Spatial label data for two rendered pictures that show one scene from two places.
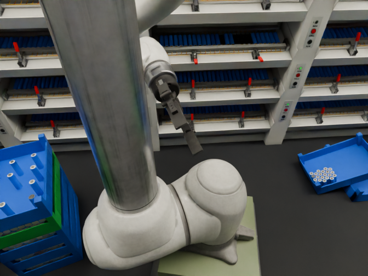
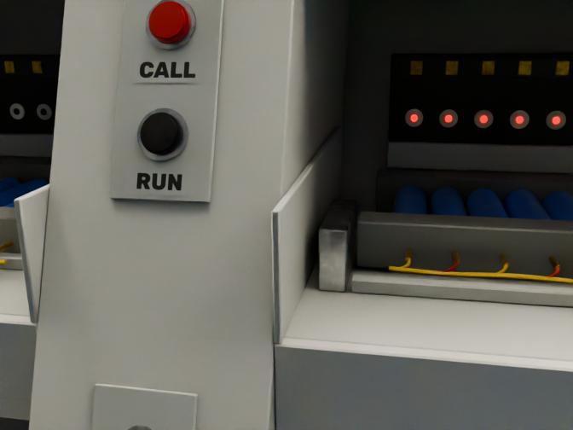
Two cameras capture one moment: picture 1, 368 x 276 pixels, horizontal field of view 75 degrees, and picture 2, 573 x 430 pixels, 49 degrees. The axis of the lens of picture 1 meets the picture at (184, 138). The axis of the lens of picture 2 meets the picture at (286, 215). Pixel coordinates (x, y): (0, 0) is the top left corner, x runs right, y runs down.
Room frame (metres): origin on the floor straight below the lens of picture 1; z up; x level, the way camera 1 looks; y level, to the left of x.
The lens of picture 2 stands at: (0.78, -0.63, 0.54)
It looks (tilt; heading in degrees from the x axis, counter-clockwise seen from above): 4 degrees up; 15
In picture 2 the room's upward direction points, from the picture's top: 3 degrees clockwise
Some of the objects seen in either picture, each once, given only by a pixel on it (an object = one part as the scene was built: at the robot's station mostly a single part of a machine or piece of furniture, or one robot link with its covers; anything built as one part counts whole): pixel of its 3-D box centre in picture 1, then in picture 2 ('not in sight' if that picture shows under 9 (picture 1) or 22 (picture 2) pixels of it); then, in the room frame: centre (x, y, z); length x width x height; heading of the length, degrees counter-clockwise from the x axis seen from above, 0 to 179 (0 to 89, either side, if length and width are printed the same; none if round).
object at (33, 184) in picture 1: (36, 187); not in sight; (0.44, 0.45, 0.36); 0.02 x 0.02 x 0.06
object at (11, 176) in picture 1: (14, 180); not in sight; (0.47, 0.53, 0.36); 0.02 x 0.02 x 0.06
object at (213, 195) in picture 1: (211, 199); not in sight; (0.35, -0.07, 0.43); 0.18 x 0.16 x 0.22; 111
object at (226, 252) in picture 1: (216, 224); not in sight; (0.35, -0.10, 0.29); 0.22 x 0.18 x 0.06; 76
